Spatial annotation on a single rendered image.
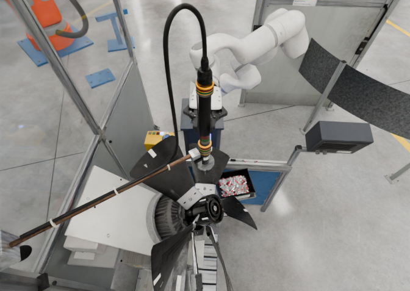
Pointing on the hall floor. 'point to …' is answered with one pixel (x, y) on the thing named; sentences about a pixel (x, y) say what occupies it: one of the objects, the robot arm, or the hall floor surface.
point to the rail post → (274, 191)
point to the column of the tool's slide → (49, 282)
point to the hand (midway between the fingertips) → (204, 125)
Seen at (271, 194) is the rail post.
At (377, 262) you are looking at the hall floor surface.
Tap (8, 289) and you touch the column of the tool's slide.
